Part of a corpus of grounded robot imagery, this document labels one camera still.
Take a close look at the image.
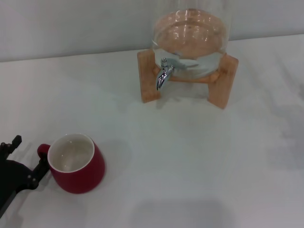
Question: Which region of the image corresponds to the red ceramic cup white inside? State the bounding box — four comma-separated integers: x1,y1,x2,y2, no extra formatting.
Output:
37,133,106,194

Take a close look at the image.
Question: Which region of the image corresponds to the wooden dispenser stand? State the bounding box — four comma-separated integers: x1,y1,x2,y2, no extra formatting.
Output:
137,49,239,110

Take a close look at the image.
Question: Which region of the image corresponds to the clear glass drink dispenser jar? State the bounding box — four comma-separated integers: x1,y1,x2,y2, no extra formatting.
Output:
150,0,230,79

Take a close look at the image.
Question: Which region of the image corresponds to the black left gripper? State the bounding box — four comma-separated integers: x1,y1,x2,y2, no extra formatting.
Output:
0,134,50,216

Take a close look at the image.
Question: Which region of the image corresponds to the chrome dispenser faucet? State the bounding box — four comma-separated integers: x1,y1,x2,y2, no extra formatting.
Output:
155,57,175,92

